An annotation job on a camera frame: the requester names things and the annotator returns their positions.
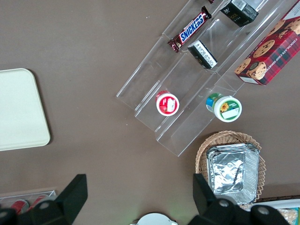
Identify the green sunflower lid cup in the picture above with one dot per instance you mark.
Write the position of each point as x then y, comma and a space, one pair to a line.
226, 109

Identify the stack of aluminium foil trays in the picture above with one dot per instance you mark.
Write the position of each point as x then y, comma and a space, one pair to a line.
230, 173

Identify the cream rectangular plastic tray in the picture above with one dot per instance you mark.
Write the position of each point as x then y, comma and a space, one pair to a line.
18, 110

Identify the red tartan cookie box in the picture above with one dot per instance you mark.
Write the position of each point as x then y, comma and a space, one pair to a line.
274, 51

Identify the Snickers chocolate bar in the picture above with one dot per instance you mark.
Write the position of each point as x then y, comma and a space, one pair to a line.
191, 29

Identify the small black carton box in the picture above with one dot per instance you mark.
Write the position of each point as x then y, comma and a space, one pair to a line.
239, 11
202, 55

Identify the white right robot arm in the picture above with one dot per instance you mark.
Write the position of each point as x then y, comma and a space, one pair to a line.
154, 219

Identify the white plastic snack bin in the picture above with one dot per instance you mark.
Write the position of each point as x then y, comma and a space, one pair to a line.
281, 202

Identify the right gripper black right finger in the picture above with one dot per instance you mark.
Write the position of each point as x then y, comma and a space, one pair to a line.
206, 206

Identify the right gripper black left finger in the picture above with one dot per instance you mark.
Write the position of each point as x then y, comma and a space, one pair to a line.
70, 201

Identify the clear acrylic bottle rack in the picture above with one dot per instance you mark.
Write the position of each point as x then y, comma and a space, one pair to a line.
50, 193

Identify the red lid yoghurt cup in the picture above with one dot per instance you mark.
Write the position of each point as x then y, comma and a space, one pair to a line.
167, 104

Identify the clear rice cracker packet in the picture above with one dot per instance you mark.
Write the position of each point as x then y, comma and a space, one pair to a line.
290, 215

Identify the light wicker basket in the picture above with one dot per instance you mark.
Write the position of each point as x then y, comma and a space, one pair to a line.
204, 150

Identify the clear acrylic stepped display stand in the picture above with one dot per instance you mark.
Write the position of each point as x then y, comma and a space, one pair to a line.
180, 77

